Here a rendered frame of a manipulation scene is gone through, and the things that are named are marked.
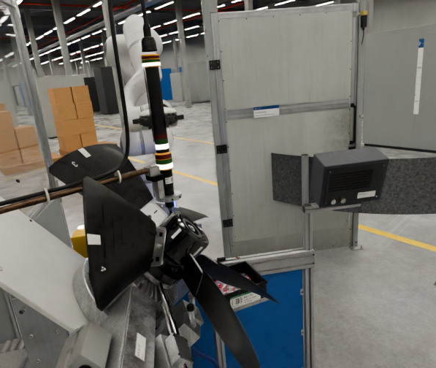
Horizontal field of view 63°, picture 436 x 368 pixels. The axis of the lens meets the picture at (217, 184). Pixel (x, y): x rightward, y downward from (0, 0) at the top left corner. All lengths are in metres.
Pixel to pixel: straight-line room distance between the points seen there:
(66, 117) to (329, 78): 7.00
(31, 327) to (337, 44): 2.67
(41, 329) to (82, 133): 8.32
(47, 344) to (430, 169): 2.40
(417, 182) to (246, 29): 1.59
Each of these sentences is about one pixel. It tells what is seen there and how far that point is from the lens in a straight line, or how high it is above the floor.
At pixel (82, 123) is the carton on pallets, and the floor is 0.75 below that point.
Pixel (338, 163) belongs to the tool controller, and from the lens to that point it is 1.41.
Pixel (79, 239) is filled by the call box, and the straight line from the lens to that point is 1.39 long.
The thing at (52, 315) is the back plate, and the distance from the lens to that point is 0.84.
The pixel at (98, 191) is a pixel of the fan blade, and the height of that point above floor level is 1.40.
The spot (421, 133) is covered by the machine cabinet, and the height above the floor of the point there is 0.33.
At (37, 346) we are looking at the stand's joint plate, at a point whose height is 1.02.
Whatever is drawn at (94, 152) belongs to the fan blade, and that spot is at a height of 1.41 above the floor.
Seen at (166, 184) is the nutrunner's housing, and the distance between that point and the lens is 0.94.
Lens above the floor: 1.59
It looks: 17 degrees down
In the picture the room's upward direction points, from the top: 5 degrees counter-clockwise
